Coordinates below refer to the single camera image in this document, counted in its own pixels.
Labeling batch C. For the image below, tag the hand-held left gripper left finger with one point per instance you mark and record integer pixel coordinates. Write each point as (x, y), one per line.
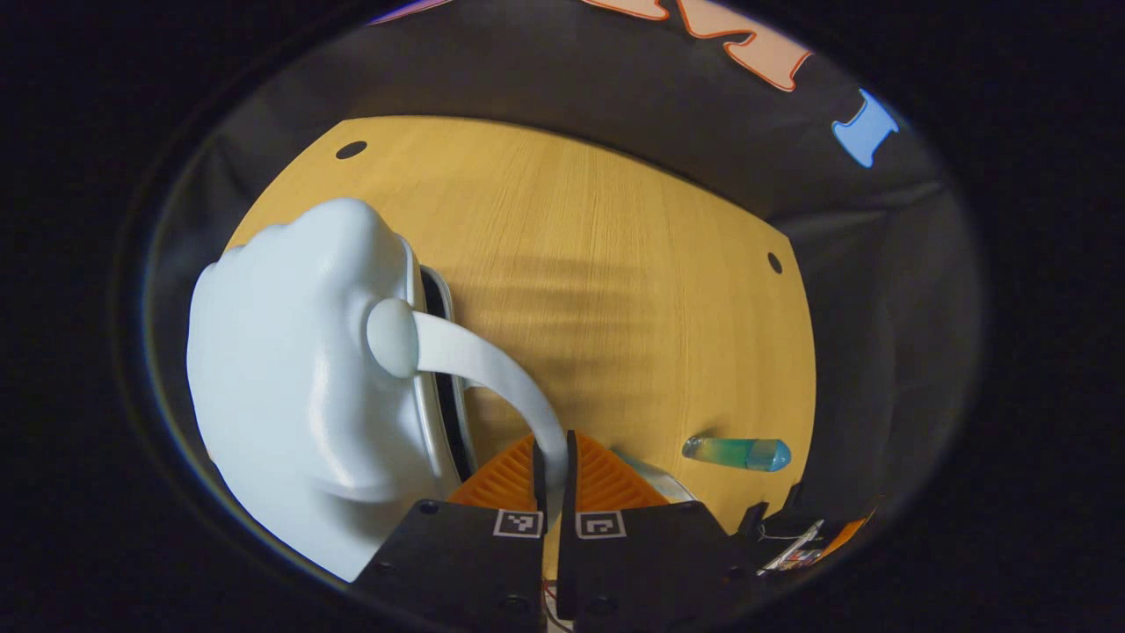
(466, 563)

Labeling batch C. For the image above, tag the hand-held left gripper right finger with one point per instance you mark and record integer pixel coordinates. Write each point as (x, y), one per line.
(642, 563)

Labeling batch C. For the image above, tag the blue skin care bottle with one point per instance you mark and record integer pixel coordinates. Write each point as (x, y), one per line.
(738, 453)

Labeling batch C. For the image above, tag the light blue suitcase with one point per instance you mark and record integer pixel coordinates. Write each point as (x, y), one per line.
(290, 369)

